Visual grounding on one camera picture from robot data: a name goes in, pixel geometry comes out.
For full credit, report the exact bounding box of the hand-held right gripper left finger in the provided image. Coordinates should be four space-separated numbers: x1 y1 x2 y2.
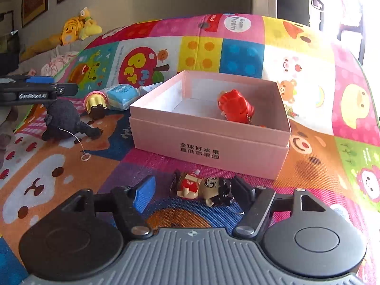
61 175 157 240

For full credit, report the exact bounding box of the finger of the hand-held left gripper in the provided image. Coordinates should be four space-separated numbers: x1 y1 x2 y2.
18 75 56 84
56 83 79 97

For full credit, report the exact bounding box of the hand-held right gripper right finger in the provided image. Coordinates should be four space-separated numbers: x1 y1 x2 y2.
231 175 328 240

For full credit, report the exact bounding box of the black plush toy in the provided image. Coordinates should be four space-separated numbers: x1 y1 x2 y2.
42 99 103 161

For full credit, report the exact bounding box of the doll keychain with red shirt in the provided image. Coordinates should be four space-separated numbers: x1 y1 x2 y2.
170 169 245 216

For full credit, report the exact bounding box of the blue tissue packet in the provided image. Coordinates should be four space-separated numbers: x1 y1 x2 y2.
105 84 140 111

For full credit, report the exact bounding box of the pink cardboard box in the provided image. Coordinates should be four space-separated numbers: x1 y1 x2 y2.
129 70 292 180

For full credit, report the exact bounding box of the pink cloth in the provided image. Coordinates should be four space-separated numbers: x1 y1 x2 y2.
40 52 79 77

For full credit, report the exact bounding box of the pink and brown cupcake toy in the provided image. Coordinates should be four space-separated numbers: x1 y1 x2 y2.
84 90 111 119

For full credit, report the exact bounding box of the dark object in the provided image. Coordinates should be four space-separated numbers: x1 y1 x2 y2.
0 30 20 76

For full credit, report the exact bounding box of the orange striped plush toy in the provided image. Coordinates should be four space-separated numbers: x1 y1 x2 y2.
21 16 87 61

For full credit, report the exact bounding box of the yellow plush toy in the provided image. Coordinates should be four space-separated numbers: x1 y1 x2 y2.
79 6 103 40

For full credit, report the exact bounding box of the colourful printed play mat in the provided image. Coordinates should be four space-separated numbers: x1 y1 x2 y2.
0 13 380 285

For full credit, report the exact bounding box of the white and blue packet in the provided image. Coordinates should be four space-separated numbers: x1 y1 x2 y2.
139 82 164 96

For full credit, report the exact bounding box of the red toy figure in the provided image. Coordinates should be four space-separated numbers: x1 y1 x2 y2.
217 89 266 128

